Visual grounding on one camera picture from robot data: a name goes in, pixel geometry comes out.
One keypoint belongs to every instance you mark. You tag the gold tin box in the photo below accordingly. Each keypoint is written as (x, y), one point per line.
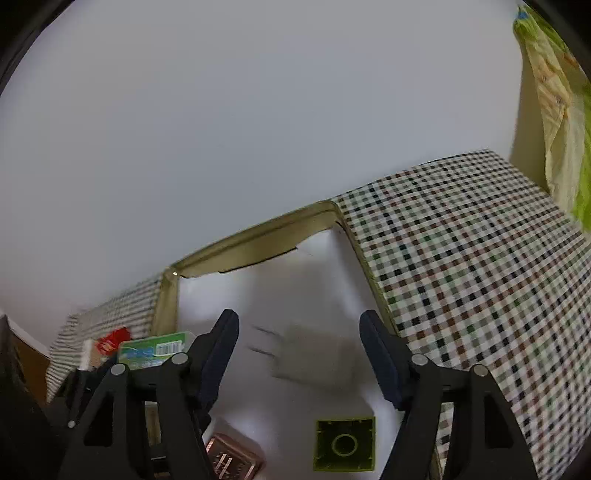
(300, 295)

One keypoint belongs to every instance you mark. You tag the red translucent building block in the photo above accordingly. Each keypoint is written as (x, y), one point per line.
(112, 344)

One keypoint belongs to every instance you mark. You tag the yellow-green printed cloth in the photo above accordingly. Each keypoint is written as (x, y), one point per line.
(556, 115)

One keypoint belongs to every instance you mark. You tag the lime green building block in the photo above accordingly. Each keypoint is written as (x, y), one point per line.
(344, 444)

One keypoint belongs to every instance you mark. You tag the checkered tablecloth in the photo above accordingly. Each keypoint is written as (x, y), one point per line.
(461, 277)

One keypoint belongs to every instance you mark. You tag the brown wooden furniture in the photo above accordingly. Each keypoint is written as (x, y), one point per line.
(28, 355)

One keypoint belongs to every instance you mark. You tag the green labelled packet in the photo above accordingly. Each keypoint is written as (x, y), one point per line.
(150, 351)

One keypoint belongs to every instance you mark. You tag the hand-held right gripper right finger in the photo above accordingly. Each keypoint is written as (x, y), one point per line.
(379, 355)

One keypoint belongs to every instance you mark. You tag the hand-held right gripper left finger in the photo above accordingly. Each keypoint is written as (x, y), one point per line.
(220, 355)

